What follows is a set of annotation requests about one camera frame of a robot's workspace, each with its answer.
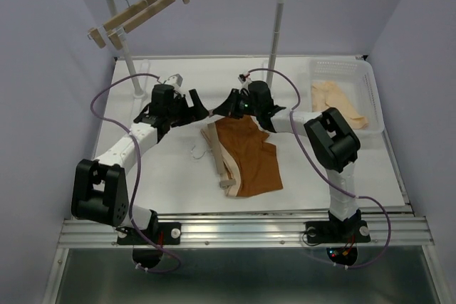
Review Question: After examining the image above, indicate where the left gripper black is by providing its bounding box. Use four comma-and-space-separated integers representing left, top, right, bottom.
166, 89, 209, 127

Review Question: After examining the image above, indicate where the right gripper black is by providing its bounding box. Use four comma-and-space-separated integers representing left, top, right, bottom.
212, 88, 260, 119

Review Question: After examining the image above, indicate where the wooden clip hanger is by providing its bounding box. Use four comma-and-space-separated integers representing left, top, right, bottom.
88, 0, 157, 48
190, 122, 242, 196
107, 0, 190, 50

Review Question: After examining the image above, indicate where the brown underwear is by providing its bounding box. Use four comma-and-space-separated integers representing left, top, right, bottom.
214, 115, 283, 198

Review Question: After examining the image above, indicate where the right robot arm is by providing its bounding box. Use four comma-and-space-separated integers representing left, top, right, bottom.
212, 81, 371, 246

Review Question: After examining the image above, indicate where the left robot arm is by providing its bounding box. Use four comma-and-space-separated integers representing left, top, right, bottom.
71, 84, 209, 246

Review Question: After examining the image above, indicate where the beige underwear in basket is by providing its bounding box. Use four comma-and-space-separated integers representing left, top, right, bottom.
311, 81, 368, 130

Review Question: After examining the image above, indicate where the white plastic basket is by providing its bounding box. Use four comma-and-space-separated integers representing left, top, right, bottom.
308, 58, 385, 135

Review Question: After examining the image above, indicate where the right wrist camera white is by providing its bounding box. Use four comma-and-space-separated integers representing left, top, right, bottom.
238, 73, 252, 89

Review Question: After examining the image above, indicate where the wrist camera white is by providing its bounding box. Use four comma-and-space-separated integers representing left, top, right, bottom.
238, 73, 252, 89
164, 73, 183, 89

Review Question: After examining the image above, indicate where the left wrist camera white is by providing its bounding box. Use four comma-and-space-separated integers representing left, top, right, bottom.
164, 73, 183, 89

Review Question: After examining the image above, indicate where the aluminium mounting rail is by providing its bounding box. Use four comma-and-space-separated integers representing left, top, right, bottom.
58, 211, 434, 249

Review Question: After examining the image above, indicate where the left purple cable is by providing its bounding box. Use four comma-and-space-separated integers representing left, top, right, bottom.
90, 73, 182, 274

